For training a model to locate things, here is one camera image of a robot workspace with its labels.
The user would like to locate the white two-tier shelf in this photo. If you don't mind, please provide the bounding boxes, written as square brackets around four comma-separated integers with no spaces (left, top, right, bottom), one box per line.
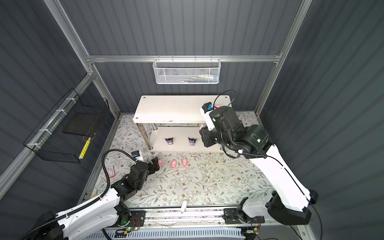
[133,95,231,153]

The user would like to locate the black cable conduit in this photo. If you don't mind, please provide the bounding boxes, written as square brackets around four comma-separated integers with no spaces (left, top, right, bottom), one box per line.
[17,149,137,240]

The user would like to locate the tubes in white basket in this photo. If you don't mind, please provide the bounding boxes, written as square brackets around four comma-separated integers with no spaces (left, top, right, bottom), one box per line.
[178,75,219,84]

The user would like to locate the red white card pack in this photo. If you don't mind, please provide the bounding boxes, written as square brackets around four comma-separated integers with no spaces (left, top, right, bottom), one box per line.
[107,166,116,179]

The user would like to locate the white wire wall basket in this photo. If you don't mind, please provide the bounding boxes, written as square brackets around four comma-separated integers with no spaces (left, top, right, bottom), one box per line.
[153,60,222,85]

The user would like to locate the black wire wall basket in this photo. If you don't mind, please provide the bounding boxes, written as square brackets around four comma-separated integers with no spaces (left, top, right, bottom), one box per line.
[24,91,110,164]

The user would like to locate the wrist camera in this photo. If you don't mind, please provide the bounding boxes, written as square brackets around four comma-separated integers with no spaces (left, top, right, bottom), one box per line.
[131,150,144,162]
[200,102,215,131]

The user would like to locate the yellow marker in basket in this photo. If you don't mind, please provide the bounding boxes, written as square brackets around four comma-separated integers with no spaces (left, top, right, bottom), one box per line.
[79,137,92,160]

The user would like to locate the black purple figurine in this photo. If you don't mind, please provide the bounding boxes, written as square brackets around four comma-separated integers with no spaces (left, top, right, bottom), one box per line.
[165,138,174,146]
[188,138,197,147]

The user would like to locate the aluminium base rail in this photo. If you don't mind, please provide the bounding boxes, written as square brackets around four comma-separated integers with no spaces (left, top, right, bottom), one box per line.
[98,205,301,240]

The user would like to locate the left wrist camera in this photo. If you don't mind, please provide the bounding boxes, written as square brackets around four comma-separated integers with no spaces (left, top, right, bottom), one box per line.
[131,150,144,162]

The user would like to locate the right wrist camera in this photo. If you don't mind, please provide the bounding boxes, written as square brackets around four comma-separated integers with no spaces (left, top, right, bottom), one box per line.
[200,102,215,131]

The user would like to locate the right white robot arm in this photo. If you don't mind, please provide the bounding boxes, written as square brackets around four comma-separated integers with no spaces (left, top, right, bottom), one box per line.
[199,102,319,225]

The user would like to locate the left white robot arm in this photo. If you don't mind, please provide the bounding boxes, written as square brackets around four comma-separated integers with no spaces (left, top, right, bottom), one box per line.
[22,157,160,240]

